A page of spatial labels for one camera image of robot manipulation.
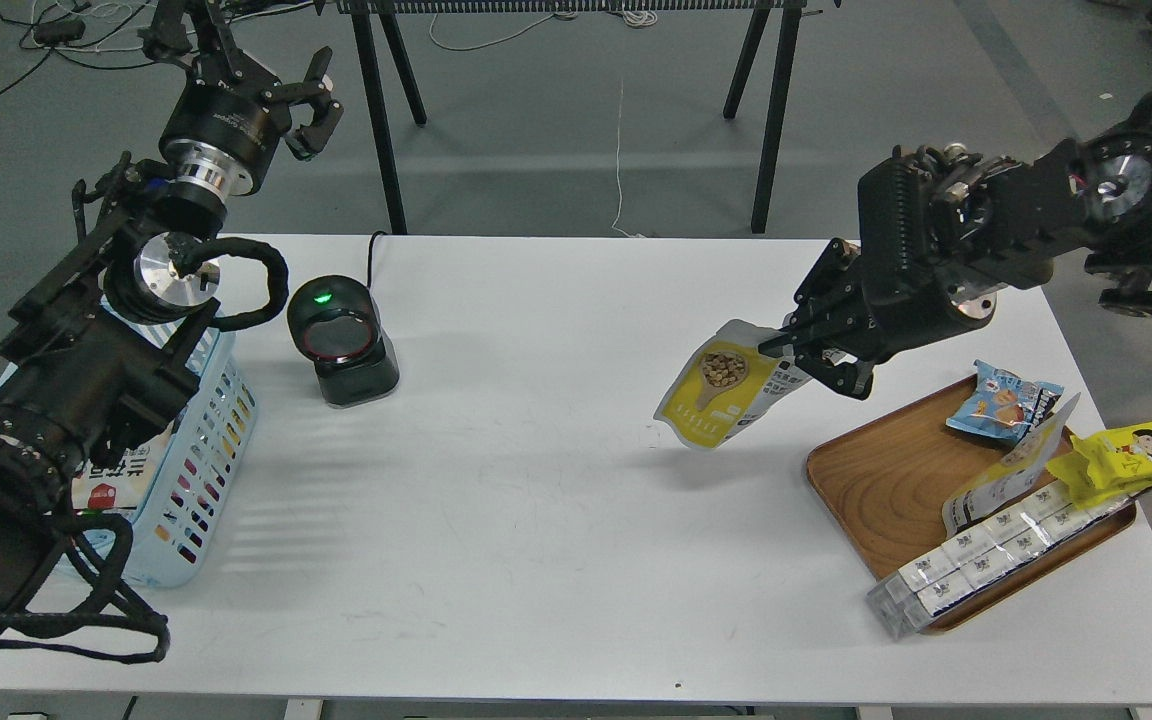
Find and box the silver white box pack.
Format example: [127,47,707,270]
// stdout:
[865,480,1134,639]

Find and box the white floor cable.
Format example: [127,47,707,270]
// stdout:
[426,0,659,238]

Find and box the wooden tray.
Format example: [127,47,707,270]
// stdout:
[806,379,1137,630]

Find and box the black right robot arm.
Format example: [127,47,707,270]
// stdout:
[759,92,1152,397]

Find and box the black barcode scanner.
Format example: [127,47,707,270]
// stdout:
[285,275,401,407]

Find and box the black power adapter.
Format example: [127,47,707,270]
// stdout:
[32,17,86,47]

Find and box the black trestle stand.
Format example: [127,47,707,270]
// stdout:
[340,1,817,234]

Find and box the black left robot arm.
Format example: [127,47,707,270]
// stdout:
[0,1,343,664]

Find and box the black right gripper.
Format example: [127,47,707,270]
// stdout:
[758,147,998,400]

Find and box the red white snack bag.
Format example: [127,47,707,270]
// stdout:
[70,429,174,511]

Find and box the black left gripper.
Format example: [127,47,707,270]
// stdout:
[141,1,344,196]

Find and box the light blue plastic basket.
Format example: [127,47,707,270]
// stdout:
[0,300,259,589]

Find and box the yellow snack bag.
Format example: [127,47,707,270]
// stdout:
[1044,420,1152,509]

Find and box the blue snack bag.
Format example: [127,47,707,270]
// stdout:
[945,359,1064,447]

